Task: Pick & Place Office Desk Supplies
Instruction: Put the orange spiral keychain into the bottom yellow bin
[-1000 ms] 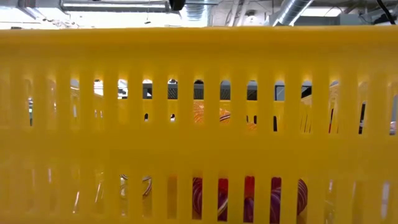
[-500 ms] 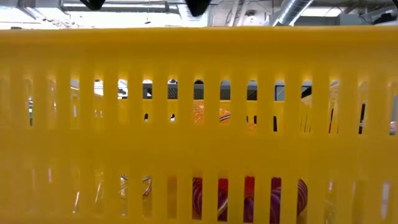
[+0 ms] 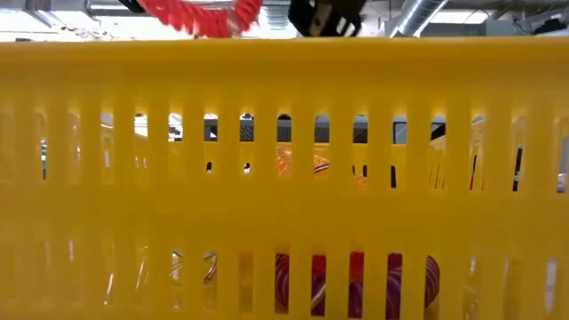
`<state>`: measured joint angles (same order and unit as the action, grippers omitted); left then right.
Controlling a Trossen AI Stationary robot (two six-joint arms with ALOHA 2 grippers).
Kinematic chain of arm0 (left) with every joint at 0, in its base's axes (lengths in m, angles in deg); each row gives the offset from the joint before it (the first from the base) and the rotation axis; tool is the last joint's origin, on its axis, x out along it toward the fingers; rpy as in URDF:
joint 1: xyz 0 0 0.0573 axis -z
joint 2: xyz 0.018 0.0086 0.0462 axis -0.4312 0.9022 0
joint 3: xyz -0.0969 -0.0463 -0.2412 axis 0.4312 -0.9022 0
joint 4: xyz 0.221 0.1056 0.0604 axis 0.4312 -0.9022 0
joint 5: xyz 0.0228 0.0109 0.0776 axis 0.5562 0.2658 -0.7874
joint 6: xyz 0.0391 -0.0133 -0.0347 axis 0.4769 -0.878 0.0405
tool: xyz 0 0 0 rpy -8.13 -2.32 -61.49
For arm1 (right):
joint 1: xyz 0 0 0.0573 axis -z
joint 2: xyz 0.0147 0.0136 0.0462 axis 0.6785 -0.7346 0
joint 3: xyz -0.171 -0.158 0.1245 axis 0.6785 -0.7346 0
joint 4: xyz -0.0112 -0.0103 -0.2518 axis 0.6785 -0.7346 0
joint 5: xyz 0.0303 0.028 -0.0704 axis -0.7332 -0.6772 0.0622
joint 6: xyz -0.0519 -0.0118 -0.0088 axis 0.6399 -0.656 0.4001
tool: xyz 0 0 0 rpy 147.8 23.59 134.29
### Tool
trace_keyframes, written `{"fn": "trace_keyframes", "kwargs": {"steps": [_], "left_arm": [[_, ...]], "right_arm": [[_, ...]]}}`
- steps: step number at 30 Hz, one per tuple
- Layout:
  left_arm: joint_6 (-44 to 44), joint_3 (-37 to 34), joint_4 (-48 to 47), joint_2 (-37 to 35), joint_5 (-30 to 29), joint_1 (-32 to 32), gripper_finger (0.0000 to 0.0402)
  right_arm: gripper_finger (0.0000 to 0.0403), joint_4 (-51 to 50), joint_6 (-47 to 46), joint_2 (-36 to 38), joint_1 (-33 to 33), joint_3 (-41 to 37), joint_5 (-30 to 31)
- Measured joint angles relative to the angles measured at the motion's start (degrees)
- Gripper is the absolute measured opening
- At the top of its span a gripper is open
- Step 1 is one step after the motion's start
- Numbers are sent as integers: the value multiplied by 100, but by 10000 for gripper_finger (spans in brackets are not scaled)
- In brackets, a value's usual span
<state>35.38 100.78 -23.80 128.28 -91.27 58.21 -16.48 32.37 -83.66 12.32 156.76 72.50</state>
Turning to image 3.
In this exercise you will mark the white cylindrical spot lamp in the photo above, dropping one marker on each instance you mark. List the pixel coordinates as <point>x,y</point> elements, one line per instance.
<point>438,132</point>

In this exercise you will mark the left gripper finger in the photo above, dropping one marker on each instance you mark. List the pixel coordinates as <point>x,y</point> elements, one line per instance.
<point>132,5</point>

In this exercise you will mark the silver ventilation duct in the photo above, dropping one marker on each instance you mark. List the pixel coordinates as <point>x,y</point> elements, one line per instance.
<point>413,15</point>

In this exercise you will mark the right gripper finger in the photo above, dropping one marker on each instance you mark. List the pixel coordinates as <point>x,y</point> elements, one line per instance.
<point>349,9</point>
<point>301,13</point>

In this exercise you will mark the yellow slotted plastic basket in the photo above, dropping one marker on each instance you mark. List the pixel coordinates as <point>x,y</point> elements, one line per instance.
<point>284,213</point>

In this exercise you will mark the purple striped ball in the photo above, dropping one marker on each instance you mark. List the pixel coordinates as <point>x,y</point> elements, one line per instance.
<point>395,289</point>

